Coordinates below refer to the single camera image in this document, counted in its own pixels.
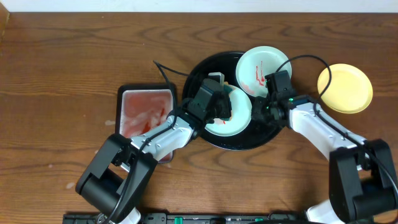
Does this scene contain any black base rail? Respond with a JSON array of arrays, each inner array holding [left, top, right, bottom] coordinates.
[[62, 213, 309, 224]]

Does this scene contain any mint plate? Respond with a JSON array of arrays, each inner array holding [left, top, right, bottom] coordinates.
[[205, 85, 252, 137], [236, 46, 288, 97]]

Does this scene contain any yellow plate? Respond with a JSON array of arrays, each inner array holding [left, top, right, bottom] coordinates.
[[321, 63, 373, 114]]

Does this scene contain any round black tray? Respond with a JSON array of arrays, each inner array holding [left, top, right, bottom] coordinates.
[[182, 51, 282, 151]]

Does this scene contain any green yellow sponge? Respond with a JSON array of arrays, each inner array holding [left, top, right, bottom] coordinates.
[[223, 82, 235, 121]]

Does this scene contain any black rectangular soap tray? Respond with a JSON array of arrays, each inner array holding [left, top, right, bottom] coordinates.
[[114, 82, 177, 164]]

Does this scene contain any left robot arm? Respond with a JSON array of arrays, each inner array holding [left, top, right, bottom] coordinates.
[[75, 78, 231, 223]]

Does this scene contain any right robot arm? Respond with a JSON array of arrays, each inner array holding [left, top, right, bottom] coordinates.
[[252, 95, 397, 223]]

